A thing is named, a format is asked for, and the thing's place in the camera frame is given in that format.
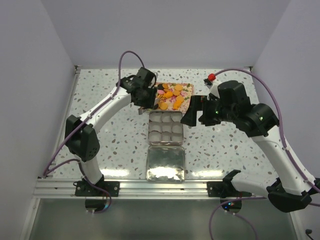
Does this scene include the metal tongs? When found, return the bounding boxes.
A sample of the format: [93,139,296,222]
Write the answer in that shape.
[138,107,146,115]

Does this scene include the white paper cup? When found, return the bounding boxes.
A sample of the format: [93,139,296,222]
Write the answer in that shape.
[171,122,183,134]
[148,131,162,145]
[161,122,172,133]
[171,132,184,143]
[148,122,162,133]
[161,132,172,142]

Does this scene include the orange round cookie front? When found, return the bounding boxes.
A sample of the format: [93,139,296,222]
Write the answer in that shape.
[159,102,168,110]

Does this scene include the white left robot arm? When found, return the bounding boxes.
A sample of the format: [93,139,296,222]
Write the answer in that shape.
[63,67,157,197]

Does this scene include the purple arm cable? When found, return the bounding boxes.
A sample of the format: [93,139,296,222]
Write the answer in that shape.
[42,50,146,213]
[208,68,320,240]

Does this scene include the aluminium rail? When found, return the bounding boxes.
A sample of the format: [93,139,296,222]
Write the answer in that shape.
[32,177,276,200]

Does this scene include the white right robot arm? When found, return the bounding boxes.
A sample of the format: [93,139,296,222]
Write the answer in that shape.
[180,80,320,213]

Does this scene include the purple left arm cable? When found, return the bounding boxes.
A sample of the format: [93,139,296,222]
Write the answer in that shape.
[42,50,146,213]

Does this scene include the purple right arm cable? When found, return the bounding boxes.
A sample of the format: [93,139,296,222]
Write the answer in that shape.
[208,68,320,240]

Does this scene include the silver tin lid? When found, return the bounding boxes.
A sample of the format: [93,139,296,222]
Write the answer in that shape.
[146,145,186,183]

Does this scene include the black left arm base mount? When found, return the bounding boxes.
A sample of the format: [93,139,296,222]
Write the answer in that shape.
[73,179,120,197]

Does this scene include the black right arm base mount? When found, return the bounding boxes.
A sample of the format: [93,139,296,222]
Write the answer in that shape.
[206,170,252,199]

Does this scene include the orange fish cookie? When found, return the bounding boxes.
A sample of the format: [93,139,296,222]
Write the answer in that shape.
[172,101,182,110]

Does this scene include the orange flower cookie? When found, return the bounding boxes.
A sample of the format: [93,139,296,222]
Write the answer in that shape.
[163,91,174,99]

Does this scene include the square cookie tin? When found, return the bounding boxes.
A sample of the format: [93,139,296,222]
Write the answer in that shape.
[147,110,184,146]

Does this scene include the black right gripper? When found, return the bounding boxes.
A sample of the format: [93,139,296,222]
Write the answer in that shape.
[181,94,237,126]

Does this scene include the orange round cookie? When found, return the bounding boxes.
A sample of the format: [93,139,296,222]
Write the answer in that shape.
[159,102,168,110]
[174,84,183,91]

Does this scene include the floral cookie tray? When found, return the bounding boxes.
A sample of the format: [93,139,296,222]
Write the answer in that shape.
[154,82,194,114]

